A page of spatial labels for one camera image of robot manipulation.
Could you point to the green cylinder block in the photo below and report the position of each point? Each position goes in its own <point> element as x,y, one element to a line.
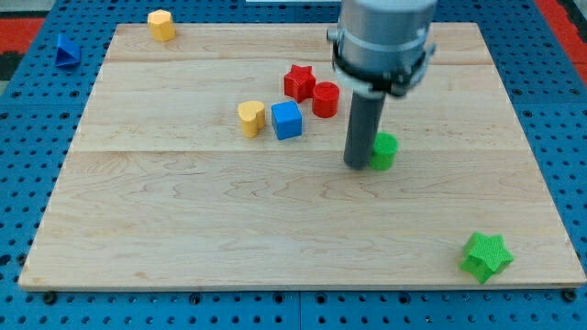
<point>384,150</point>

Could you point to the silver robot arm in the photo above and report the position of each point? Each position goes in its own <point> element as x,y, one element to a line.
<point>379,46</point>

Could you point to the blue cube block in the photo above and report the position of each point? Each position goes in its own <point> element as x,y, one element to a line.
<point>286,120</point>

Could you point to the yellow heart block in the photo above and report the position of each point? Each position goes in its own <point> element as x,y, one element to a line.
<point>252,118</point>

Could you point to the red cylinder block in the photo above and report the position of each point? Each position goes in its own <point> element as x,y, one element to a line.
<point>325,99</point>

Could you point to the wooden board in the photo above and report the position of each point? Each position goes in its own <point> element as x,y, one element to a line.
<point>160,191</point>

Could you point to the red star block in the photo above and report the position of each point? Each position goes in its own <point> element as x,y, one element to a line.
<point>299,83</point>

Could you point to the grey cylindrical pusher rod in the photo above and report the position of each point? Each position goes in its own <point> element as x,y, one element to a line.
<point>364,119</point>

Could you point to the yellow hexagon block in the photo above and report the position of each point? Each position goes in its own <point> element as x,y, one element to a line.
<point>161,25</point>

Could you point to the green star block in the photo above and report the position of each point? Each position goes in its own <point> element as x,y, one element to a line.
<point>485,256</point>

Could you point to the blue triangle block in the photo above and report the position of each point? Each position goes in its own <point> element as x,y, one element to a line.
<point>68,53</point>

